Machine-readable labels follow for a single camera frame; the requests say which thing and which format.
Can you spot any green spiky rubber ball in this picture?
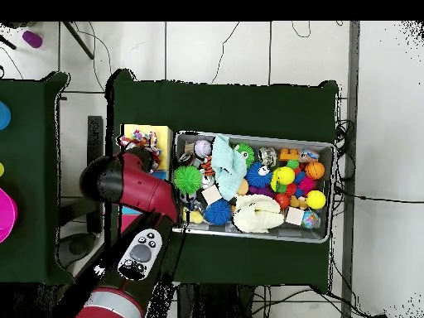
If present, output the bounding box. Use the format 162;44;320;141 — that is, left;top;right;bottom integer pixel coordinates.
172;165;204;195

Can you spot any multicoloured patterned cloth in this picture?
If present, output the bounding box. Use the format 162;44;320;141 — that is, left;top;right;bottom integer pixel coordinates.
118;129;163;163

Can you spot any wooden box with three holes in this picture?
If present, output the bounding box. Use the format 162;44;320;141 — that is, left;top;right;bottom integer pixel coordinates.
118;123;173;233

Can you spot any shallow clear mesh bin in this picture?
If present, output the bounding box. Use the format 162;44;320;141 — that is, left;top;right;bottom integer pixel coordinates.
173;130;335;244

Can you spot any orange striped tiger plush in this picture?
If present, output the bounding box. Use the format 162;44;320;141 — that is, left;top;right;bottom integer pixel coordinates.
200;156;215;178

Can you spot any light blue waffle cloth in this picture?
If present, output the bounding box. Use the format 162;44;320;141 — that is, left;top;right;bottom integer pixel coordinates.
210;133;248;201

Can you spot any white toy baseball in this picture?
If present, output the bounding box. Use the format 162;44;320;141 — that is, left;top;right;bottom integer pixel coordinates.
194;139;213;157

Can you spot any green spiky ball with eyes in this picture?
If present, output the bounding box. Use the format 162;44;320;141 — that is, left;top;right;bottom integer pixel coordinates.
233;142;255;168

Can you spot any yellow duck plush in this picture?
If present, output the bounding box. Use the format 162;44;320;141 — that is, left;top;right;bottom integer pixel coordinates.
182;207;205;225

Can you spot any blue spiky ball with eyes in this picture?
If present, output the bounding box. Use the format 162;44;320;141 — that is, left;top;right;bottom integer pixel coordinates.
245;161;272;189

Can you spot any cream waffle cloth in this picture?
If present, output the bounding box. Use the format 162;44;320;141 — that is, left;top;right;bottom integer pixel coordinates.
232;194;286;234

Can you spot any orange toy basketball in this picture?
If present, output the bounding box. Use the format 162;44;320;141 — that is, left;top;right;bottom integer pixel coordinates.
304;161;326;181

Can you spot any yellow tennis ball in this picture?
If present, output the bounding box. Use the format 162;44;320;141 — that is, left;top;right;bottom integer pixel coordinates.
305;190;327;210

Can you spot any grey round floor base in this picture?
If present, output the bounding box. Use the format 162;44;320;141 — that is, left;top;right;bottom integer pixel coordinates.
56;232;98;269

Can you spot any dark green side table cloth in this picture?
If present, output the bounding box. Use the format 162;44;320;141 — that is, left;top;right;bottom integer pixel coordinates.
0;70;78;286

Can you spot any black rod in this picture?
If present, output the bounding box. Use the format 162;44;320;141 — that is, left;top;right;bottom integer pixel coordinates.
62;21;95;60

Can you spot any pink round disc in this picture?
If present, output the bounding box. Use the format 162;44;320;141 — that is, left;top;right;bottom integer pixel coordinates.
0;186;18;244

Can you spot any blue round object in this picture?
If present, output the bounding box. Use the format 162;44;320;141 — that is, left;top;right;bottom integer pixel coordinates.
0;100;12;131

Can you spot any purple bottle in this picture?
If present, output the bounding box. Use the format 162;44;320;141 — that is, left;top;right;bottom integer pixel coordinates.
22;30;44;50

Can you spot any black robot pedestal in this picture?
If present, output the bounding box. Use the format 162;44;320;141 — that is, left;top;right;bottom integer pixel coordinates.
176;282;256;318

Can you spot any thin black floor cable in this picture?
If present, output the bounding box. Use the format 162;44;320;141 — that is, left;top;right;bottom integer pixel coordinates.
210;21;240;84

